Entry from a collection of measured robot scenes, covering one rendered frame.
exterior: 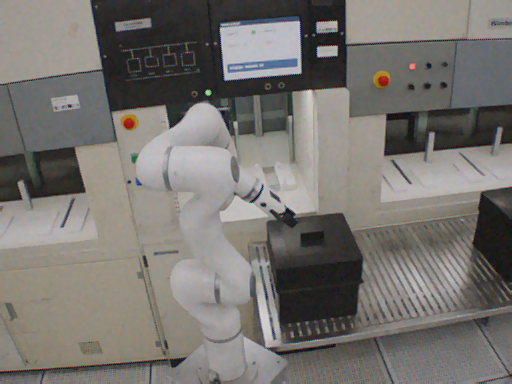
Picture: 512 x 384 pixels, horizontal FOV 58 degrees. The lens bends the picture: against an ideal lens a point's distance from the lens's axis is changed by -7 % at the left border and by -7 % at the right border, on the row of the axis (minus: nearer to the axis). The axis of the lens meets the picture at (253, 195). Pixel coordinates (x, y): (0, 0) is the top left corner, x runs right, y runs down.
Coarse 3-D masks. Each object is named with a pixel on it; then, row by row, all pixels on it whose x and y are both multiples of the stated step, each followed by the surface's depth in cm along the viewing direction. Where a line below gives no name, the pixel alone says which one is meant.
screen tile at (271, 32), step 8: (264, 32) 168; (272, 32) 168; (280, 32) 168; (288, 32) 168; (264, 40) 169; (288, 40) 170; (296, 40) 170; (264, 48) 170; (272, 48) 171; (280, 48) 171; (288, 48) 171; (296, 48) 172; (264, 56) 172; (272, 56) 172
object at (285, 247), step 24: (312, 216) 177; (336, 216) 176; (288, 240) 165; (312, 240) 164; (336, 240) 163; (288, 264) 154; (312, 264) 154; (336, 264) 154; (360, 264) 155; (288, 288) 157; (312, 288) 158
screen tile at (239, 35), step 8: (224, 32) 166; (232, 32) 166; (240, 32) 167; (248, 32) 167; (232, 40) 168; (240, 40) 168; (248, 40) 168; (256, 40) 169; (240, 48) 169; (248, 48) 170; (256, 48) 170; (232, 56) 171; (240, 56) 171; (248, 56) 171; (256, 56) 172
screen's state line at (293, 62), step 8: (232, 64) 172; (240, 64) 172; (248, 64) 173; (256, 64) 173; (264, 64) 173; (272, 64) 174; (280, 64) 174; (288, 64) 174; (296, 64) 175; (232, 72) 174
